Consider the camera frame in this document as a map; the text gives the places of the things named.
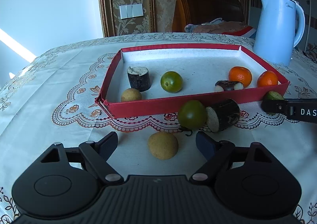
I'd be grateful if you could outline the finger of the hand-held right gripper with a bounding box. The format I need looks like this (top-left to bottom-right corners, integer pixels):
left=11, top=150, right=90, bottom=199
left=261, top=99, right=294, bottom=122

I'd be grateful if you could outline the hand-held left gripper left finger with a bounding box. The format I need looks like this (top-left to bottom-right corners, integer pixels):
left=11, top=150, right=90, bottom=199
left=40, top=131, right=124, bottom=185

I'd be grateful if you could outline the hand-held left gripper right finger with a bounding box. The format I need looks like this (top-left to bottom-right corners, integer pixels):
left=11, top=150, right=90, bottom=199
left=191, top=131, right=278, bottom=182

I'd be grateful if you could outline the small green fruit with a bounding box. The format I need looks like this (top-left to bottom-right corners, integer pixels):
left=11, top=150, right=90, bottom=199
left=265, top=91, right=285, bottom=115

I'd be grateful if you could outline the orange tangerine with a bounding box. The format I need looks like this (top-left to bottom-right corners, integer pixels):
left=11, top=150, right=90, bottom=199
left=257, top=70, right=278, bottom=88
left=228, top=66, right=252, bottom=88

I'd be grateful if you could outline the tan round longan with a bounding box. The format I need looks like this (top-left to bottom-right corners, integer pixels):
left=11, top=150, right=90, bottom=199
left=121, top=88, right=143, bottom=102
left=148, top=132, right=179, bottom=160

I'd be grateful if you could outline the green tangerine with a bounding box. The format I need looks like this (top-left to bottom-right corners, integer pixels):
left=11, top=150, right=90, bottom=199
left=160, top=71, right=184, bottom=94

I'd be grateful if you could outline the red shallow cardboard box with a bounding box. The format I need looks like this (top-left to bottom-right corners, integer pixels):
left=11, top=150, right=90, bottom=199
left=95, top=43, right=290, bottom=119

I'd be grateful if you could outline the green tomato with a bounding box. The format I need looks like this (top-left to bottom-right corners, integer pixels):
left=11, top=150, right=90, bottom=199
left=177, top=100, right=207, bottom=137

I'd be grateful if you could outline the dark sugarcane piece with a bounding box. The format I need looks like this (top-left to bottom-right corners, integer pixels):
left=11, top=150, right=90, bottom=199
left=206, top=98, right=240, bottom=133
left=127, top=66, right=152, bottom=92

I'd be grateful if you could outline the thin purple sugarcane piece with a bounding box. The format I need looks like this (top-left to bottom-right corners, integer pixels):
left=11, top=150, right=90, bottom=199
left=214, top=80, right=244, bottom=93

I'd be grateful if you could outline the light blue electric kettle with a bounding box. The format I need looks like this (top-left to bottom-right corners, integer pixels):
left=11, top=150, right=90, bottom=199
left=253, top=0, right=306, bottom=67

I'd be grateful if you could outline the red cloth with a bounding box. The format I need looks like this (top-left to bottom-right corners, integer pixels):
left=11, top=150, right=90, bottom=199
left=229, top=25, right=257, bottom=39

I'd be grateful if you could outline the white floral tablecloth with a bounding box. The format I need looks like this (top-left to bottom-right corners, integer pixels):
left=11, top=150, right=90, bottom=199
left=0, top=31, right=317, bottom=224

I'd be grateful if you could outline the pink and grey blanket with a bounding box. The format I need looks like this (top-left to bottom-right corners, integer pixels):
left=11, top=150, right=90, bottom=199
left=184, top=17, right=248, bottom=34

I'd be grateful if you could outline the white wall light switch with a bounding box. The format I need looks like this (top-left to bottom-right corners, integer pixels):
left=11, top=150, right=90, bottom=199
left=119, top=3, right=144, bottom=19

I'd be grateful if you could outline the brown wall moulding frame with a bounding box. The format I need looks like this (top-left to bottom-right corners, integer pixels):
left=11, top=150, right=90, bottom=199
left=96, top=0, right=157, bottom=37

